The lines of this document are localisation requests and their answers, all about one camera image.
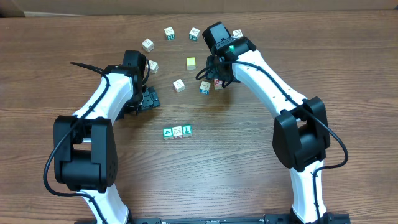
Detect red letter E block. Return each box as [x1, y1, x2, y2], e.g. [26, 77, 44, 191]
[214, 79, 223, 90]

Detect green numeral four block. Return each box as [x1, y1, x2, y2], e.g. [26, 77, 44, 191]
[163, 128, 174, 140]

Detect wooden block red side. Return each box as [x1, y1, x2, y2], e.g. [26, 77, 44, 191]
[172, 126, 183, 139]

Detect green letter L block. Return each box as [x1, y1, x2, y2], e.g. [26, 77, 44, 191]
[182, 124, 192, 138]

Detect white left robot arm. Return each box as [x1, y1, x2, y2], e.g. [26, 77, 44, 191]
[43, 50, 160, 223]

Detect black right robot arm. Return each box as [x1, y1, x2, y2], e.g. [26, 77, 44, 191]
[197, 22, 330, 223]

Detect wooden block blue side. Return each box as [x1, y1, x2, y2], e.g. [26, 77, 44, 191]
[200, 81, 211, 95]

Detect yellow top wooden block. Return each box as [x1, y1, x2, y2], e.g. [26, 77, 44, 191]
[186, 57, 196, 70]

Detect wooden block yellow side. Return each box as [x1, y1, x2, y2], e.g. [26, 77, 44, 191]
[148, 60, 159, 73]

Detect plain wooden block center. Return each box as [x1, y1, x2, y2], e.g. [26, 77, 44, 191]
[172, 79, 185, 93]

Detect plain wooden block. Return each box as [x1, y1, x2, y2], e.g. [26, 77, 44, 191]
[172, 79, 185, 93]
[142, 39, 154, 52]

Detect wooden block far right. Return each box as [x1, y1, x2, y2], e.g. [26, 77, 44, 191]
[233, 29, 243, 39]

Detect wooden block teal side right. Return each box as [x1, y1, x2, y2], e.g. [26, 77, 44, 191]
[189, 27, 200, 42]

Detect wooden block teal side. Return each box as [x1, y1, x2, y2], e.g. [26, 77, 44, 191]
[189, 27, 200, 42]
[164, 27, 175, 40]

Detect plain wooden block upper left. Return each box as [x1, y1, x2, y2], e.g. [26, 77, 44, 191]
[142, 39, 154, 52]

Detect wooden block teal side left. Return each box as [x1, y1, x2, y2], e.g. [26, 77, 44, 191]
[164, 27, 175, 40]

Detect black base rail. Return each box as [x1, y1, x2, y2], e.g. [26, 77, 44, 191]
[127, 213, 351, 224]

